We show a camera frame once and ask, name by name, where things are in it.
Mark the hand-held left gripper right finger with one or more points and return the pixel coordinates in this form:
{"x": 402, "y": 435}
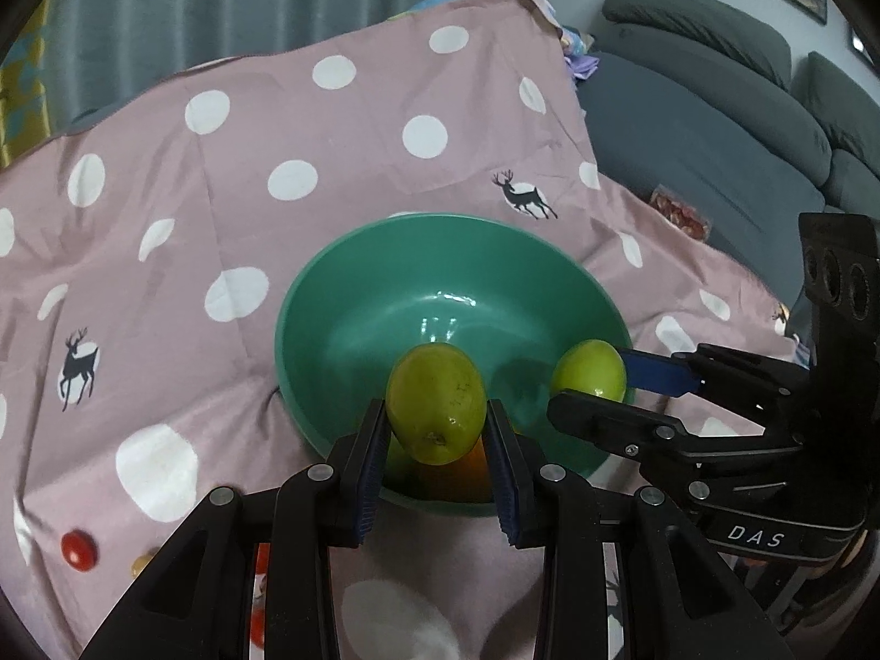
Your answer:
{"x": 502, "y": 481}

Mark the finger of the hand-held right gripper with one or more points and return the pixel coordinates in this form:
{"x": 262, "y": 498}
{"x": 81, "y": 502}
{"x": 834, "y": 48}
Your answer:
{"x": 605, "y": 419}
{"x": 656, "y": 372}

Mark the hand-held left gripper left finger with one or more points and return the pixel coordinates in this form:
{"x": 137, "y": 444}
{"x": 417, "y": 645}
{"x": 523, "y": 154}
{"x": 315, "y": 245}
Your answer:
{"x": 368, "y": 467}

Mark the orange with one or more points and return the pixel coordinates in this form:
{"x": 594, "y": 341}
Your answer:
{"x": 454, "y": 481}

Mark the red cherry tomato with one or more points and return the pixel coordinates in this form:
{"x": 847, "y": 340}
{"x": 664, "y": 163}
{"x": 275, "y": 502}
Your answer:
{"x": 257, "y": 624}
{"x": 78, "y": 550}
{"x": 260, "y": 562}

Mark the green plastic bowl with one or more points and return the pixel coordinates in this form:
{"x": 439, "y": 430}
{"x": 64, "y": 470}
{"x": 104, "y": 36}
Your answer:
{"x": 447, "y": 289}

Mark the small tan longan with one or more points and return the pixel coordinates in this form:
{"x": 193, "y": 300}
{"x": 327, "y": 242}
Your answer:
{"x": 141, "y": 564}

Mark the red snack packet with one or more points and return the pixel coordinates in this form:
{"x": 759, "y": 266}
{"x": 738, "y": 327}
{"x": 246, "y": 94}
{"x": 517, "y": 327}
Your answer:
{"x": 680, "y": 213}

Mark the grey sofa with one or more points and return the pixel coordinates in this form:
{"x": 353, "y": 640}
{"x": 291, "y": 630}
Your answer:
{"x": 687, "y": 130}

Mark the pink polka dot cloth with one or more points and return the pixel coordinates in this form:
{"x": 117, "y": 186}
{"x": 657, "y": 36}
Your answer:
{"x": 137, "y": 371}

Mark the pastel floral bedsheet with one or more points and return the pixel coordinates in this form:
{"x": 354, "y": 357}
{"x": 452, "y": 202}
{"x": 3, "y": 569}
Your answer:
{"x": 583, "y": 65}

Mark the grey curtain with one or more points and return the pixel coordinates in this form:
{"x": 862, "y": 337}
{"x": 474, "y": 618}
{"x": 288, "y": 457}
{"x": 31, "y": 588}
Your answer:
{"x": 206, "y": 7}

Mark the yellow patterned curtain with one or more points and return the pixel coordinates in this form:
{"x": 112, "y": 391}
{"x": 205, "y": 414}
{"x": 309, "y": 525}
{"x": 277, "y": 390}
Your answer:
{"x": 20, "y": 103}

